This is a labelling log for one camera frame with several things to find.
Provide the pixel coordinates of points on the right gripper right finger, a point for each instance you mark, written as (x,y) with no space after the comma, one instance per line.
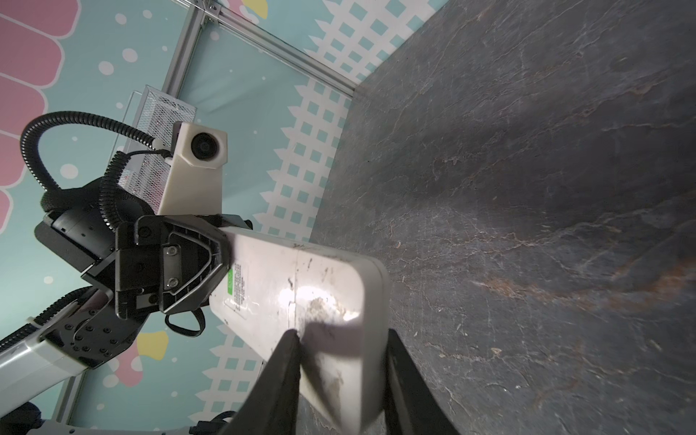
(410,407)

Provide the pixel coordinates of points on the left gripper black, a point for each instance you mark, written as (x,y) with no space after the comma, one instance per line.
(168,264)

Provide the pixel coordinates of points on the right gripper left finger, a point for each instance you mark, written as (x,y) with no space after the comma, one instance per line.
(271,407)

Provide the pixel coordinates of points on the white remote control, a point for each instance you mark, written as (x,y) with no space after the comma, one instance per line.
(337,301)

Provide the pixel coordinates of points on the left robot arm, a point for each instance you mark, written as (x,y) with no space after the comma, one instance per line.
(156,386)

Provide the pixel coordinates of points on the white mesh wall basket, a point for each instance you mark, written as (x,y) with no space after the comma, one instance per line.
(155,113)

